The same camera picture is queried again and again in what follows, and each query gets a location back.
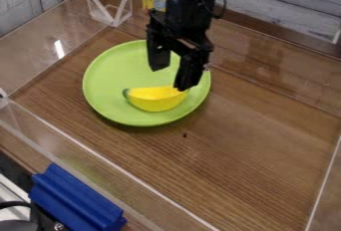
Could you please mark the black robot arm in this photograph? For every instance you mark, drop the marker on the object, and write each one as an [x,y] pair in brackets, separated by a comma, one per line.
[177,31]

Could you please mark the clear acrylic front wall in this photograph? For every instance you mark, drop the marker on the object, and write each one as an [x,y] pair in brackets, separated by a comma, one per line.
[37,144]

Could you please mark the blue plastic clamp block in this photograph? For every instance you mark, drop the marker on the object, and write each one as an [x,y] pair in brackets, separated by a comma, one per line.
[74,203]

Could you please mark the clear acrylic triangle bracket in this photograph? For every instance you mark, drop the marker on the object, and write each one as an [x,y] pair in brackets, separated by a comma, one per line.
[110,14]

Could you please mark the green round plate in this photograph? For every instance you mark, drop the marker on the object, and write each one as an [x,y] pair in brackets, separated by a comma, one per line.
[121,68]

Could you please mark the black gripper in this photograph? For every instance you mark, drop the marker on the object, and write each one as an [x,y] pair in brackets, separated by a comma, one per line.
[177,30]

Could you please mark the yellow toy banana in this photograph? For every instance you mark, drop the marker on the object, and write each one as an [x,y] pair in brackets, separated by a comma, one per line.
[154,99]

